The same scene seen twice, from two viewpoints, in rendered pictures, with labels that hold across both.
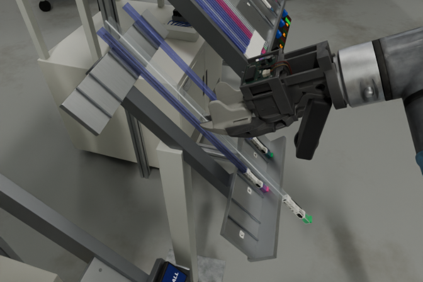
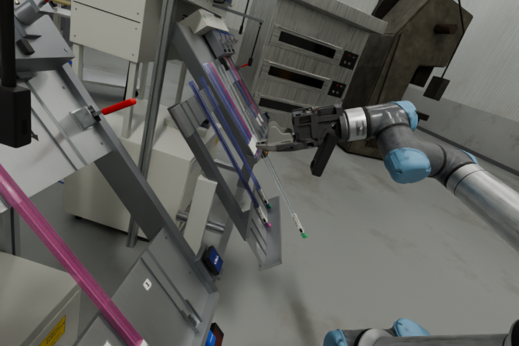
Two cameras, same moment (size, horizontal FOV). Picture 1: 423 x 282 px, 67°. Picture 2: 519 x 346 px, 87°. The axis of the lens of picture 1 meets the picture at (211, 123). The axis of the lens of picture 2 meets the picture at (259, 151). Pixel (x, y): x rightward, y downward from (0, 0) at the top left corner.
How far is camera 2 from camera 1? 0.32 m
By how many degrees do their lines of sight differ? 26
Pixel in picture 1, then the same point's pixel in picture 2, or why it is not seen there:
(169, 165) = (202, 195)
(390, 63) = (371, 115)
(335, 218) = (292, 294)
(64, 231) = (150, 197)
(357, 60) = (355, 112)
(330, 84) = (341, 122)
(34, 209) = (135, 173)
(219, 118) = (273, 139)
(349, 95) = (351, 129)
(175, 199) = (195, 230)
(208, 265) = not seen: hidden behind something
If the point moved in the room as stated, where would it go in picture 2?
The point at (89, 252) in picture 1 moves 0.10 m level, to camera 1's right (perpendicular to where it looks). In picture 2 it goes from (161, 221) to (211, 227)
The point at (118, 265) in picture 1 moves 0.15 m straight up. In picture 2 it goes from (178, 238) to (193, 176)
